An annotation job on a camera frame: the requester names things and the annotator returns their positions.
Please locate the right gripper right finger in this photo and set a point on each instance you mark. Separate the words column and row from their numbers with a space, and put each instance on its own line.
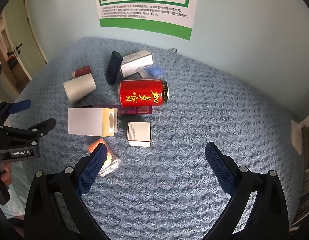
column 268, row 218

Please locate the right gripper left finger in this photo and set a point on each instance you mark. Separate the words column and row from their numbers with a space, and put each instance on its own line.
column 43, row 219

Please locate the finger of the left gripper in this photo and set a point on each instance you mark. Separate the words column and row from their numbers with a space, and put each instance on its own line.
column 17, row 136
column 7, row 108

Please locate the orange plastic snack bag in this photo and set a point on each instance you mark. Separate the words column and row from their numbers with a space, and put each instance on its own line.
column 112, row 162

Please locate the white paper cup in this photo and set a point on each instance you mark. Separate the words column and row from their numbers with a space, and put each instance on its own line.
column 79, row 87

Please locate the large white carton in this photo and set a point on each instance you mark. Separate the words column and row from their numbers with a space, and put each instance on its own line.
column 95, row 122

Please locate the small white cube box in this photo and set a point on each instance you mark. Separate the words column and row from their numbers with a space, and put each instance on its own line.
column 139, row 134

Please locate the purple wrapper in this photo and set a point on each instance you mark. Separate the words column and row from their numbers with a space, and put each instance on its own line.
column 144, row 110

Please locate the person's left hand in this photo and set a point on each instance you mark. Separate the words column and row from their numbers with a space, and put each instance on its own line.
column 6, row 174

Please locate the white door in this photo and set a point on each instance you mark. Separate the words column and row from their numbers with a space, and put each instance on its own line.
column 22, row 38

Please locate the small red box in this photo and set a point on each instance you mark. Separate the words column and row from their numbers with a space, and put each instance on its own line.
column 81, row 71

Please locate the dark navy box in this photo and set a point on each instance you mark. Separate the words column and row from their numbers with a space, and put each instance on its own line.
column 113, row 67

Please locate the red drink can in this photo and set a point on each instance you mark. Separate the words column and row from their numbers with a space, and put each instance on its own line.
column 143, row 92

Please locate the white rectangular carton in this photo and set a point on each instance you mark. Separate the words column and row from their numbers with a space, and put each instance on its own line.
column 132, row 62

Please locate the crumpled blue wrapper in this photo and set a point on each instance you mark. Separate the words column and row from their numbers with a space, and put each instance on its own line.
column 150, row 72

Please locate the green white wall poster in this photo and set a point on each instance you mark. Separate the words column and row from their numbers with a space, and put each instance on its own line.
column 170, row 17

